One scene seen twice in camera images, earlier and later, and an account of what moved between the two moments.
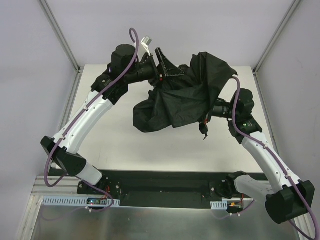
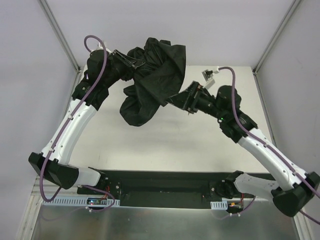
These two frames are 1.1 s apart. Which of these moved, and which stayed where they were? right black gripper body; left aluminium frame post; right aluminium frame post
Moved: right black gripper body
Stayed: right aluminium frame post; left aluminium frame post
